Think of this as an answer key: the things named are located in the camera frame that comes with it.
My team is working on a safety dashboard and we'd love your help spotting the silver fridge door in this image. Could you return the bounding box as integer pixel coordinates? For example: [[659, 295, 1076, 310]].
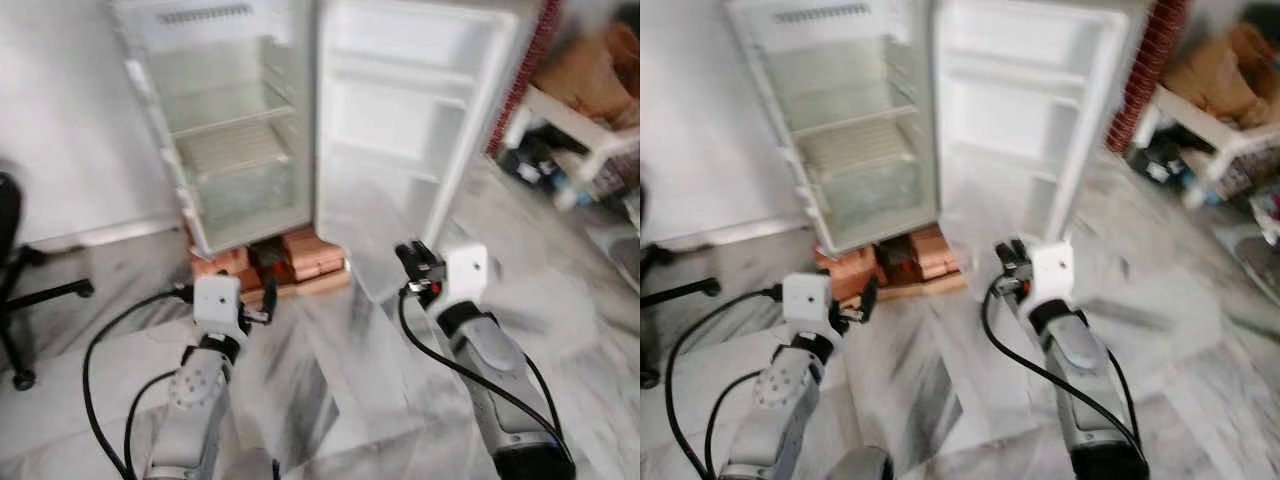
[[934, 0, 1138, 293], [314, 0, 533, 303]]

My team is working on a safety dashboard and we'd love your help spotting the glass fridge shelf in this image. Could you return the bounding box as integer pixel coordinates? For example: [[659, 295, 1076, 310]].
[[785, 103, 921, 138], [163, 104, 298, 139]]

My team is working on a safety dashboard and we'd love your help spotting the silver small fridge body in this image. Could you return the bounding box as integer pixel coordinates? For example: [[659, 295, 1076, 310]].
[[108, 0, 323, 258], [724, 0, 942, 258]]

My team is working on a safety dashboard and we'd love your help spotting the orange clay brick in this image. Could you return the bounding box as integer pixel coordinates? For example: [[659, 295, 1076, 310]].
[[188, 247, 253, 293], [908, 225, 963, 281], [813, 246, 881, 301], [279, 227, 348, 283]]

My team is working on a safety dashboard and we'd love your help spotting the clear crisper drawer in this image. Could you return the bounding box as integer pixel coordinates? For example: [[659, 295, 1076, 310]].
[[188, 163, 309, 239], [815, 162, 933, 237]]

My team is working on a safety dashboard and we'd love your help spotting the black box with label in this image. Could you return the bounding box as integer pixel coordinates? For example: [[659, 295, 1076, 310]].
[[513, 135, 573, 189], [1128, 130, 1193, 188]]

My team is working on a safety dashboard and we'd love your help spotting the white plastic rack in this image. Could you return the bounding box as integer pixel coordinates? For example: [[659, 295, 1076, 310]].
[[1130, 83, 1280, 196], [503, 84, 641, 193]]

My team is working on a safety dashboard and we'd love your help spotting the red white patterned panel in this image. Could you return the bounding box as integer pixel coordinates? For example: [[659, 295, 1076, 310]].
[[1105, 0, 1191, 153], [487, 0, 563, 156]]

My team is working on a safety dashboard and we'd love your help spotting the brown paper bag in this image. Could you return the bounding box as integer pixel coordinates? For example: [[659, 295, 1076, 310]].
[[543, 22, 641, 129], [1163, 22, 1280, 129]]

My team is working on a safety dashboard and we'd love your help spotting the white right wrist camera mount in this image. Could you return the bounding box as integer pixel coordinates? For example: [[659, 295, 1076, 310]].
[[1029, 239, 1077, 302], [442, 242, 492, 307]]

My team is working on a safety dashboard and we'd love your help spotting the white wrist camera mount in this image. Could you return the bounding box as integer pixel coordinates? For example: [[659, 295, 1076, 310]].
[[442, 242, 492, 307], [1029, 239, 1077, 302], [192, 274, 247, 342], [782, 271, 837, 342]]

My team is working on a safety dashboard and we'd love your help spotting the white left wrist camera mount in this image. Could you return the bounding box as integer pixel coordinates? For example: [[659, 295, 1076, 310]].
[[192, 274, 247, 342], [782, 271, 837, 342]]

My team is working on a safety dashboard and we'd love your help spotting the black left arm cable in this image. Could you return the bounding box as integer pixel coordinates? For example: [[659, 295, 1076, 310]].
[[122, 369, 183, 480], [664, 284, 787, 480], [704, 369, 767, 480], [82, 284, 197, 480]]

